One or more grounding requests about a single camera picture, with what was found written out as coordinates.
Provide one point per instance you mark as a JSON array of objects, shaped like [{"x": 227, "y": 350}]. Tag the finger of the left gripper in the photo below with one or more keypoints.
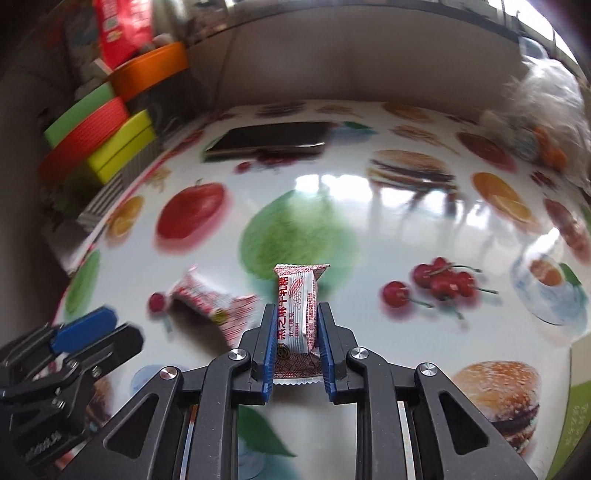
[
  {"x": 83, "y": 331},
  {"x": 104, "y": 355}
]

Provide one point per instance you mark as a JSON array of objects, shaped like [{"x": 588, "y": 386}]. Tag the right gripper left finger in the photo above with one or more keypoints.
[{"x": 185, "y": 422}]

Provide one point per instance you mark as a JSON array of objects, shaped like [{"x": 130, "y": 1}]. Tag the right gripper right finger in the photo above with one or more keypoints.
[{"x": 410, "y": 420}]

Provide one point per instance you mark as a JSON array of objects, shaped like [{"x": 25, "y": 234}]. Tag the red white snack packet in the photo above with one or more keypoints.
[
  {"x": 231, "y": 314},
  {"x": 297, "y": 358}
]

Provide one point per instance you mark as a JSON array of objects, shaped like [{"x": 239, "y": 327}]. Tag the black white striped box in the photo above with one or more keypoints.
[{"x": 96, "y": 210}]

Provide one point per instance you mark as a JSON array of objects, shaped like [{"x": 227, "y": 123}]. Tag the red ribbed box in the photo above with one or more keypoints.
[{"x": 82, "y": 141}]

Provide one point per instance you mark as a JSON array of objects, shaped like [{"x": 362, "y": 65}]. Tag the yellow green box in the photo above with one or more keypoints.
[{"x": 135, "y": 134}]

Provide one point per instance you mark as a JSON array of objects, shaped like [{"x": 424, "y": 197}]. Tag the green white cardboard box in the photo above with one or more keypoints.
[{"x": 577, "y": 416}]

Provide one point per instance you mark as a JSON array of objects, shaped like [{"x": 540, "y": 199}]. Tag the black smartphone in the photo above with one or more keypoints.
[{"x": 290, "y": 138}]

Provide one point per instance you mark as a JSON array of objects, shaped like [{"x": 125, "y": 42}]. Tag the orange box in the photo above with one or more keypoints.
[{"x": 147, "y": 70}]

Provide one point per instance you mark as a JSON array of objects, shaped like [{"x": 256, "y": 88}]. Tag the red snack bag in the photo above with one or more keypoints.
[{"x": 124, "y": 26}]

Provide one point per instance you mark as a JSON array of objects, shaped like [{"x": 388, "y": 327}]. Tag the clear plastic bag with items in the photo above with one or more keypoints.
[{"x": 543, "y": 117}]

